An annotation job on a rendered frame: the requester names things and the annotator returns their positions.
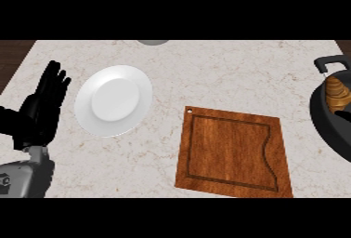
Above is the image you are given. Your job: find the grey round object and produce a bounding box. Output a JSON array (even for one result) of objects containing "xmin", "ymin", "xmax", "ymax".
[{"xmin": 137, "ymin": 39, "xmax": 170, "ymax": 46}]

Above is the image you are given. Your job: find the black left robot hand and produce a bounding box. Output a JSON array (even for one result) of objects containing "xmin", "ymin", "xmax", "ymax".
[{"xmin": 0, "ymin": 59, "xmax": 72, "ymax": 152}]

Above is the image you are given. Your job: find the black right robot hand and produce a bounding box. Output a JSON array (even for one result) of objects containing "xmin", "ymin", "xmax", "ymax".
[{"xmin": 333, "ymin": 109, "xmax": 351, "ymax": 123}]

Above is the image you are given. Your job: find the golden brown croissant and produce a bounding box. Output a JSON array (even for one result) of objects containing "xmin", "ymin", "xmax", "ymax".
[{"xmin": 323, "ymin": 74, "xmax": 351, "ymax": 115}]

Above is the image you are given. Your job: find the brown wooden cutting board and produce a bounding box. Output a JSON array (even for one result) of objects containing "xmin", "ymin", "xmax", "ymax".
[{"xmin": 174, "ymin": 105, "xmax": 295, "ymax": 199}]

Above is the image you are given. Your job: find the black pot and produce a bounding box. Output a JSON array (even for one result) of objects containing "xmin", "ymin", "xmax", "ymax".
[{"xmin": 308, "ymin": 54, "xmax": 351, "ymax": 164}]

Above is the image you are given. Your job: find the white round plate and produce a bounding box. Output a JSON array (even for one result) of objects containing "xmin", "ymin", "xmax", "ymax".
[{"xmin": 72, "ymin": 64, "xmax": 155, "ymax": 139}]

